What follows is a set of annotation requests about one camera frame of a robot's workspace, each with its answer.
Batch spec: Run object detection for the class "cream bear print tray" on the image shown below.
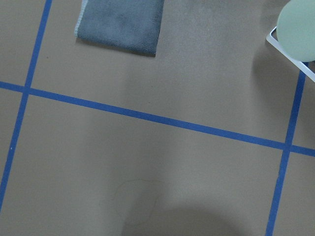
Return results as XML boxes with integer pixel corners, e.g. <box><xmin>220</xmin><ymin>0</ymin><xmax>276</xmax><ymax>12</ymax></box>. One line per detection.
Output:
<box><xmin>266</xmin><ymin>27</ymin><xmax>315</xmax><ymax>82</ymax></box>

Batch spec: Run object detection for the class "folded grey cloth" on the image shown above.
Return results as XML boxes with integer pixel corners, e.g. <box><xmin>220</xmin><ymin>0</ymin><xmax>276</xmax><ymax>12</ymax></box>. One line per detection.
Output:
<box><xmin>74</xmin><ymin>0</ymin><xmax>164</xmax><ymax>55</ymax></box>

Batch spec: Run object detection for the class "green ceramic bowl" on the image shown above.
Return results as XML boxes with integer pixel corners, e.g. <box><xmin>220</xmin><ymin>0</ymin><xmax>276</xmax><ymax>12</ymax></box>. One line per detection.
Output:
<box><xmin>277</xmin><ymin>0</ymin><xmax>315</xmax><ymax>62</ymax></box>

